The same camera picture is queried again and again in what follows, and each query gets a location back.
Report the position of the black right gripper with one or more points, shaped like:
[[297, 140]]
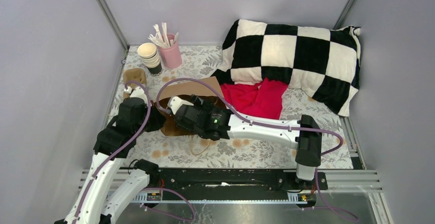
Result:
[[206, 107]]

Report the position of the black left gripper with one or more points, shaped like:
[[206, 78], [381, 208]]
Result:
[[160, 119]]

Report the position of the brown paper bag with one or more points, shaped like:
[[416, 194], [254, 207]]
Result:
[[180, 93]]

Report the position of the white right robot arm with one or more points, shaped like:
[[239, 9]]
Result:
[[303, 135]]

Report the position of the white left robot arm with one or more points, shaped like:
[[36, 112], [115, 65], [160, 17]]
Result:
[[94, 203]]

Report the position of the red cloth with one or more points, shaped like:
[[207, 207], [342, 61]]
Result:
[[260, 100]]

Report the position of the pink cup holder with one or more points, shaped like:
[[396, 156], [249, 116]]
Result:
[[171, 57]]

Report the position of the stack of paper cups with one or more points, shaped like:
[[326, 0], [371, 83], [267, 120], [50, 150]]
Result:
[[150, 57]]

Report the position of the checkered black white pillow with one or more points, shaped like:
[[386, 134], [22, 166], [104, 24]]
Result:
[[324, 63]]

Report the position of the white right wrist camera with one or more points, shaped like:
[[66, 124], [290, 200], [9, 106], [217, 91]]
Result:
[[175, 103]]

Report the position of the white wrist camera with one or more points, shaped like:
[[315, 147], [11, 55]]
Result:
[[137, 91], [175, 103]]

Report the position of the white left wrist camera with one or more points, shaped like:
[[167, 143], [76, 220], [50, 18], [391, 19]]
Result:
[[137, 91]]

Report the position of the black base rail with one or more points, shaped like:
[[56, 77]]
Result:
[[250, 185]]

